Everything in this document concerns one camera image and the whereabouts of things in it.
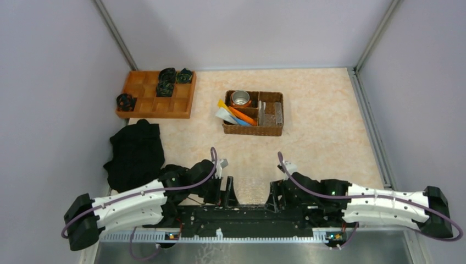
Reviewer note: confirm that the orange toothbrush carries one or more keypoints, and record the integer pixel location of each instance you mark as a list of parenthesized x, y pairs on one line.
[(243, 116)]

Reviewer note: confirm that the black patterned rolled sock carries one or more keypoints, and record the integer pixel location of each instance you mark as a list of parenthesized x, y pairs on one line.
[(164, 89)]

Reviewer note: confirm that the metal cup orange base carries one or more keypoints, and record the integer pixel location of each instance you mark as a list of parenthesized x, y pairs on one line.
[(240, 98)]

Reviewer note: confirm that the clear textured plastic tray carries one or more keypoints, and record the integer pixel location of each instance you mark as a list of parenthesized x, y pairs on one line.
[(252, 190)]

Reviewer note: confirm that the orange wooden compartment tray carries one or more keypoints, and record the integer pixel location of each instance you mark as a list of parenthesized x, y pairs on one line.
[(140, 98)]

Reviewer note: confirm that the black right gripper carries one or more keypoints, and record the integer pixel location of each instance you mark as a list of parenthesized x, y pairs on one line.
[(281, 193)]

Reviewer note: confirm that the white toothpaste tube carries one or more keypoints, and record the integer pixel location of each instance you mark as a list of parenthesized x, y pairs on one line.
[(223, 114)]

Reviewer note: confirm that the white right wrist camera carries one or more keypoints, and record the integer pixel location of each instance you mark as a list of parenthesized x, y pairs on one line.
[(288, 166)]

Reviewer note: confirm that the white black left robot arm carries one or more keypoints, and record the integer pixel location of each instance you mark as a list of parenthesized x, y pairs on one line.
[(155, 203)]

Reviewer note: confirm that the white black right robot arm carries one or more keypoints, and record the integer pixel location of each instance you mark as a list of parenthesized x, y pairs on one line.
[(338, 203)]

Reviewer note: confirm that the brown wicker divided basket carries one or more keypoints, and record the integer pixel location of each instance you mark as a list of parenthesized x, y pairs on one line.
[(253, 111)]

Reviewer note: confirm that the black cloth pile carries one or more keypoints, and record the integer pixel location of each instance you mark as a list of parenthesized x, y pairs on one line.
[(138, 156)]

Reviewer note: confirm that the black green rolled sock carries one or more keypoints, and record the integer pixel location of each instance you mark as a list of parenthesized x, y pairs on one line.
[(184, 76)]

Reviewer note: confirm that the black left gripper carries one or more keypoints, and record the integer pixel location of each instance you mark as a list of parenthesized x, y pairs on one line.
[(219, 193)]

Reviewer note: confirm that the black orange rolled sock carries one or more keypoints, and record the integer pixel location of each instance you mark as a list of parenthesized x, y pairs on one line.
[(125, 102)]

